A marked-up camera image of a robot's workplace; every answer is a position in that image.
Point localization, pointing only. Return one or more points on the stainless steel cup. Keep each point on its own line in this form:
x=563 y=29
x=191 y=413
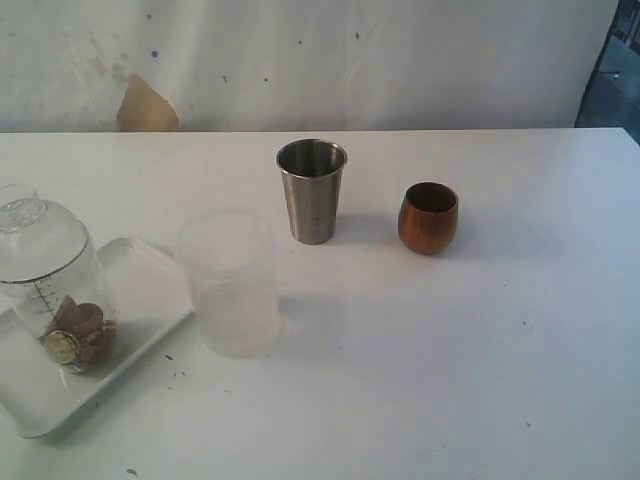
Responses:
x=311 y=171

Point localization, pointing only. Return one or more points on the translucent plastic cup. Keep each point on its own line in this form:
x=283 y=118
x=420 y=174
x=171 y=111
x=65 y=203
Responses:
x=228 y=260

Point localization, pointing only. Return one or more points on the brown wooden cup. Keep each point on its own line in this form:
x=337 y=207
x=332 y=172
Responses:
x=428 y=218

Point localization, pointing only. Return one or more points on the white rectangular tray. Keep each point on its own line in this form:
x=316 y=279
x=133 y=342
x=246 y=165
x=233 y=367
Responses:
x=151 y=298

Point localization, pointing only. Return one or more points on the brown wooden blocks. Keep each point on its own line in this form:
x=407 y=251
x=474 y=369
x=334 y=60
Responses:
x=87 y=323

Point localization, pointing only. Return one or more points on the clear plastic shaker cup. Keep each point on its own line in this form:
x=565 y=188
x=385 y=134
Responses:
x=84 y=280

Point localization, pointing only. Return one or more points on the gold coin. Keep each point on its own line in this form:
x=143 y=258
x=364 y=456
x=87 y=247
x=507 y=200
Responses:
x=62 y=347

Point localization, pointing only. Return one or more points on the clear domed shaker lid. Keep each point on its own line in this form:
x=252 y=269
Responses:
x=38 y=238

